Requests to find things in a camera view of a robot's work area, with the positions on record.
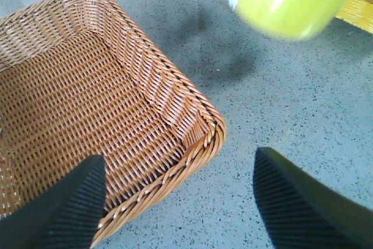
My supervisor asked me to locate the yellow woven basket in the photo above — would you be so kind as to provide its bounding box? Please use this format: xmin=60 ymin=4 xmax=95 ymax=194
xmin=336 ymin=0 xmax=372 ymax=34

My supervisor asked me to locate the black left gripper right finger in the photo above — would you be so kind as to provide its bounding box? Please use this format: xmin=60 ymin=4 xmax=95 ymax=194
xmin=253 ymin=147 xmax=372 ymax=248

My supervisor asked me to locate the brown wicker basket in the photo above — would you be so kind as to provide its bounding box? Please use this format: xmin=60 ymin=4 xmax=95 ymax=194
xmin=1 ymin=0 xmax=227 ymax=244

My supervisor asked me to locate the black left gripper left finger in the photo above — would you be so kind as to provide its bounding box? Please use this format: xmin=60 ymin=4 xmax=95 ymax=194
xmin=1 ymin=155 xmax=106 ymax=248

